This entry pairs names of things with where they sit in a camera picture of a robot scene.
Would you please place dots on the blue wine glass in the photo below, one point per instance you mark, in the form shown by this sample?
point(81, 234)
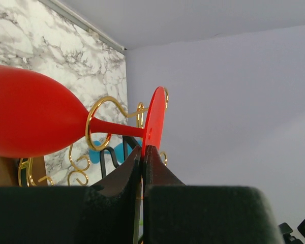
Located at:
point(94, 156)

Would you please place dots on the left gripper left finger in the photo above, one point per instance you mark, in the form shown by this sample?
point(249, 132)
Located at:
point(106, 212)

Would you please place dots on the red wine glass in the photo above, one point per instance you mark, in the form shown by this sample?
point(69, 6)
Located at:
point(39, 116)

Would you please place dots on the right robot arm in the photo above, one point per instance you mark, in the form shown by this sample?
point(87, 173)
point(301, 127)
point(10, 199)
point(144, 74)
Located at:
point(291, 236)

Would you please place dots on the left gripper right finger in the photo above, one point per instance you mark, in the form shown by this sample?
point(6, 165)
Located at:
point(177, 213)

